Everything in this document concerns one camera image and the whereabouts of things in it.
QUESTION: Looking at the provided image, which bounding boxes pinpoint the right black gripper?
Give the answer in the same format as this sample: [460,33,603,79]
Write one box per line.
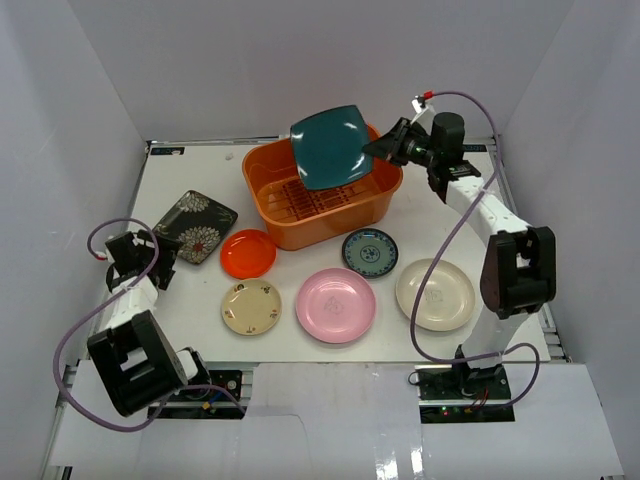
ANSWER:
[364,118,440,169]

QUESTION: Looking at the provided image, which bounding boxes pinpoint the teal square plate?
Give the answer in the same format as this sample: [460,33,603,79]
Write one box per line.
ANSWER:
[289,105,374,191]

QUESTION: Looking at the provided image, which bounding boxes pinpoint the black floral square plate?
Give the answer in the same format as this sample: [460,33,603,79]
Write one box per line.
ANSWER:
[153,190,238,265]

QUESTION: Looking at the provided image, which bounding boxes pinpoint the cream white round plate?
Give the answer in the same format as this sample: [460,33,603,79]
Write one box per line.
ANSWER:
[395,258,476,332]

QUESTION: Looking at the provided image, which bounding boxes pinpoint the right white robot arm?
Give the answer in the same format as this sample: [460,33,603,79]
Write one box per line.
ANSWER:
[362,112,556,399]

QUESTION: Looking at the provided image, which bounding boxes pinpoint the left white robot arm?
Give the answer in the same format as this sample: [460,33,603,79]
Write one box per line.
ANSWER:
[87,230,212,417]

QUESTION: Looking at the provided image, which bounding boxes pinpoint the orange plastic bin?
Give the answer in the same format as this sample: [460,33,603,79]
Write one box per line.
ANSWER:
[242,139,403,251]

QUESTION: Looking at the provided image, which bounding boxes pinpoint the small orange round plate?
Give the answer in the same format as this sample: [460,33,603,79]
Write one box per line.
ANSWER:
[220,229,277,280]

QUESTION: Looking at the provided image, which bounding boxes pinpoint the beige floral round plate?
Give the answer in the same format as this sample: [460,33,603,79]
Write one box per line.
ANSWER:
[221,279,282,336]

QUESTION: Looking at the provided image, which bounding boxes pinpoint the blue floral patterned plate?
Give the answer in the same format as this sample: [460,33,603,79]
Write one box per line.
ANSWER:
[341,228,399,279]

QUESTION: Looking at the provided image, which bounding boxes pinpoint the pink round plate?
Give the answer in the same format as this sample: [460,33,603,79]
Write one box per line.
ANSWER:
[295,268,377,344]

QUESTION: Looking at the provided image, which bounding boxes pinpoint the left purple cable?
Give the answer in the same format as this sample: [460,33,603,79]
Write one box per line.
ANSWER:
[52,216,249,432]

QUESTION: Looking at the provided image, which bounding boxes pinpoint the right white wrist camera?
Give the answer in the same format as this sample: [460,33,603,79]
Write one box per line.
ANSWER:
[411,90,436,134]

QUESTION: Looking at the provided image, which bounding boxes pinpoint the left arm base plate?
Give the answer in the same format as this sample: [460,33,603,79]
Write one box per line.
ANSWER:
[147,369,248,420]

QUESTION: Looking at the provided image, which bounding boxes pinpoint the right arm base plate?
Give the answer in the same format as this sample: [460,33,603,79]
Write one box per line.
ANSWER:
[407,365,515,425]

